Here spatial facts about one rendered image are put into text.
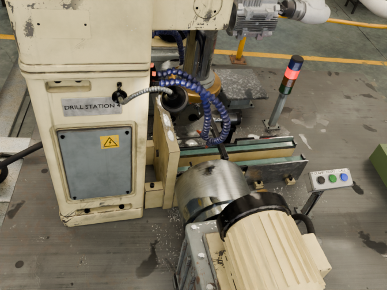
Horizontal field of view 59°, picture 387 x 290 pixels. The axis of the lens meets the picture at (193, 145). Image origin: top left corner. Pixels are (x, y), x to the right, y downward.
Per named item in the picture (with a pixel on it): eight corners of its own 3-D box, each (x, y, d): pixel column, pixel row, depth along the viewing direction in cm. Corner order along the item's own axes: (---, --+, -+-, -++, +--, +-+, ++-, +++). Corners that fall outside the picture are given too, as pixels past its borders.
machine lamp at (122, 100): (115, 132, 83) (113, 90, 74) (112, 102, 90) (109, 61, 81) (186, 127, 87) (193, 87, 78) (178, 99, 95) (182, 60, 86)
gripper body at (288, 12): (289, -3, 162) (273, -6, 159) (297, 5, 156) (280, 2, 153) (283, 12, 167) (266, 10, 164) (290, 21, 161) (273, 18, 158)
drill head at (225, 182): (190, 293, 106) (203, 256, 88) (169, 197, 130) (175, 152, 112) (264, 279, 112) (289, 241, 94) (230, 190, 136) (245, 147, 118)
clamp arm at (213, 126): (205, 119, 151) (221, 163, 134) (206, 114, 148) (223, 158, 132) (212, 119, 151) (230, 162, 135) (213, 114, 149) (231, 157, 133)
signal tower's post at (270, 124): (266, 130, 182) (293, 63, 152) (261, 120, 187) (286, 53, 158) (280, 129, 184) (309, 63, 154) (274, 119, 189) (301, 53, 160)
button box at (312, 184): (307, 193, 128) (315, 190, 124) (302, 174, 130) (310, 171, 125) (345, 187, 133) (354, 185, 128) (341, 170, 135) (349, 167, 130)
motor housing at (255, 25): (232, 44, 157) (241, 3, 143) (220, 23, 169) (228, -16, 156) (271, 43, 162) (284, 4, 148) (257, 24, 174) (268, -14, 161)
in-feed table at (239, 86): (223, 115, 186) (227, 98, 177) (209, 86, 203) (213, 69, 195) (262, 113, 192) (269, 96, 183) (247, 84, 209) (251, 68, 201)
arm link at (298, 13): (308, 6, 158) (298, 3, 156) (299, 24, 164) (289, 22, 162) (300, -3, 164) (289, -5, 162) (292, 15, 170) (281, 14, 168)
